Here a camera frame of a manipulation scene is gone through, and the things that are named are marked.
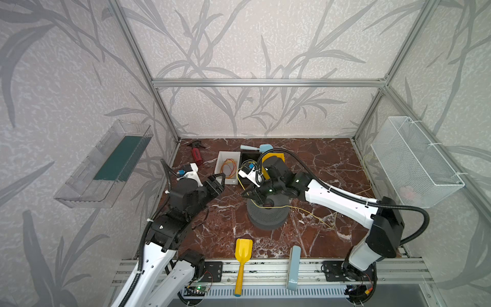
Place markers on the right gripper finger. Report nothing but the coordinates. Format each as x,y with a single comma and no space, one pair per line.
249,193
258,200

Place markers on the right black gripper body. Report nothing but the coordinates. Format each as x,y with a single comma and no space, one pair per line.
257,188

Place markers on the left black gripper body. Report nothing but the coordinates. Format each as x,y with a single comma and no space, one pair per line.
207,187

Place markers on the grey perforated cable spool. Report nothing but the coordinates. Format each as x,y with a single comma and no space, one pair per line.
271,217

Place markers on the yellow plastic scoop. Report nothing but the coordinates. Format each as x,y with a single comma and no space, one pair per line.
243,253

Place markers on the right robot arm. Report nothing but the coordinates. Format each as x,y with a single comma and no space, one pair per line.
382,218

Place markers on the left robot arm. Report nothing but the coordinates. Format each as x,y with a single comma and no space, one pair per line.
160,274

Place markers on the yellow storage bin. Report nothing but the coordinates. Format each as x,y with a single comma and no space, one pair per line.
273,166

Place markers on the black storage bin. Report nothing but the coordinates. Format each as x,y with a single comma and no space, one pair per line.
247,158

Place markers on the red black hand tool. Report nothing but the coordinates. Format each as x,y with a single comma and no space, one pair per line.
196,146

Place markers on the light blue grey bar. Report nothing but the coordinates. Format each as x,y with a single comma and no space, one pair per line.
293,268

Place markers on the green circuit board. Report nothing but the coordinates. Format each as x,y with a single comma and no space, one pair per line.
197,291

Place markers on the pink object in basket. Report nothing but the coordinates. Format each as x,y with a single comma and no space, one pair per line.
409,194

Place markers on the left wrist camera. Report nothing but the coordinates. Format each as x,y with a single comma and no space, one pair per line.
189,171

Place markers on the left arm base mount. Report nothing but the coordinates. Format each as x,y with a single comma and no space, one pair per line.
209,271

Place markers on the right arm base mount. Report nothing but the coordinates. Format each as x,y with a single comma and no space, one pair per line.
336,270

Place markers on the aluminium frame rail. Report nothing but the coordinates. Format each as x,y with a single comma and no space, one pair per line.
303,83

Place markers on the clear plastic wall tray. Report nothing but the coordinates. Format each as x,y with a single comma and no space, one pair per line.
98,181

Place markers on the white wire mesh basket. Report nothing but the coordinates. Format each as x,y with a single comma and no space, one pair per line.
408,157

